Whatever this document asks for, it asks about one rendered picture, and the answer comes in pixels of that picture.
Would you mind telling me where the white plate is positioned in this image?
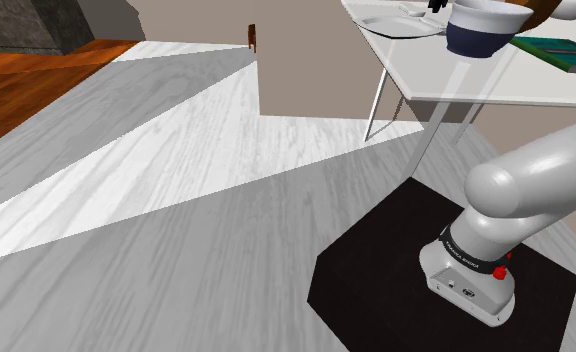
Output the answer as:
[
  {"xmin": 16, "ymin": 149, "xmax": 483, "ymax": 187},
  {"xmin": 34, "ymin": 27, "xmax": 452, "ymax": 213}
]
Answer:
[{"xmin": 354, "ymin": 14, "xmax": 447, "ymax": 40}]

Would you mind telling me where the white and dark blue bowl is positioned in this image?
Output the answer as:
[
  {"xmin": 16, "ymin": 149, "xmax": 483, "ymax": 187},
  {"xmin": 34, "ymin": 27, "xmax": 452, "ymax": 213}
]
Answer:
[{"xmin": 445, "ymin": 0, "xmax": 535, "ymax": 60}]

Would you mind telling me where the white table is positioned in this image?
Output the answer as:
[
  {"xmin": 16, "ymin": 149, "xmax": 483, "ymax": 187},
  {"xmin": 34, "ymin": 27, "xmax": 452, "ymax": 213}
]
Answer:
[{"xmin": 341, "ymin": 0, "xmax": 576, "ymax": 178}]

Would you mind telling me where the brown bowl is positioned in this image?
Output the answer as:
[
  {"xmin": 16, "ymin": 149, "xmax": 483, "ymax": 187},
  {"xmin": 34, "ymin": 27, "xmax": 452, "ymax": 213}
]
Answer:
[{"xmin": 505, "ymin": 0, "xmax": 563, "ymax": 35}]

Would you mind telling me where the green book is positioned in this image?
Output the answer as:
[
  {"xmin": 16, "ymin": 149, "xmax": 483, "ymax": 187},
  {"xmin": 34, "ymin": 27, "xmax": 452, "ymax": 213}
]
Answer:
[{"xmin": 509, "ymin": 36, "xmax": 576, "ymax": 75}]

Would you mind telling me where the black robot stand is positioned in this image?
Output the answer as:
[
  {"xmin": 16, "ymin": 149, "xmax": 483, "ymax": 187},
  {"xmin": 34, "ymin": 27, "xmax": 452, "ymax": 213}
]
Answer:
[{"xmin": 307, "ymin": 176, "xmax": 576, "ymax": 352}]

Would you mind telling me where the dark grey stone block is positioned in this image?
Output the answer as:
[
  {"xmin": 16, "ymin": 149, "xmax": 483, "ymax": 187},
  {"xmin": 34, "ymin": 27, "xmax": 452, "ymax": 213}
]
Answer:
[{"xmin": 0, "ymin": 0, "xmax": 96, "ymax": 56}]

